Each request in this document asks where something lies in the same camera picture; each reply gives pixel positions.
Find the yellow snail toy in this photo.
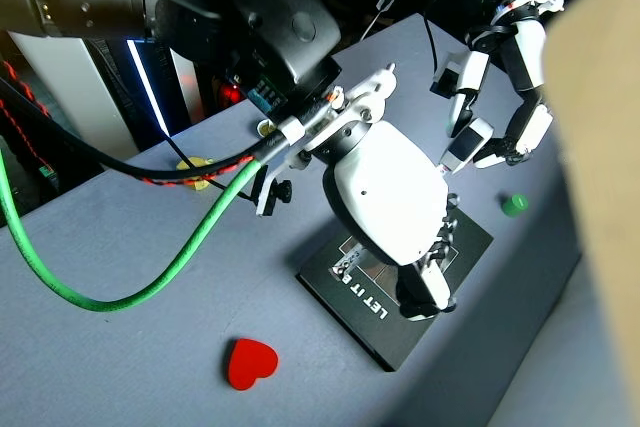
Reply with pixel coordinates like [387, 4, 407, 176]
[175, 156, 221, 193]

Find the red heart block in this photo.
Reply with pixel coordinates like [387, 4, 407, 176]
[227, 337, 280, 392]

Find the beige blurred board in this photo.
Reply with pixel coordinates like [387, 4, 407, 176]
[542, 0, 640, 427]

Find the small cup with spoon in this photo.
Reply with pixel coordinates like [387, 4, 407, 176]
[255, 118, 279, 141]

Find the thick green cable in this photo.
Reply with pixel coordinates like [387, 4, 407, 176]
[0, 146, 269, 313]

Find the grey table cloth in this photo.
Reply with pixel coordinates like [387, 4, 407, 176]
[0, 11, 586, 427]

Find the green cylinder block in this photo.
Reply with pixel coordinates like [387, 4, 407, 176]
[501, 192, 530, 218]

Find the black Let It Be album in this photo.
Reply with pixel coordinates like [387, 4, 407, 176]
[295, 206, 495, 373]

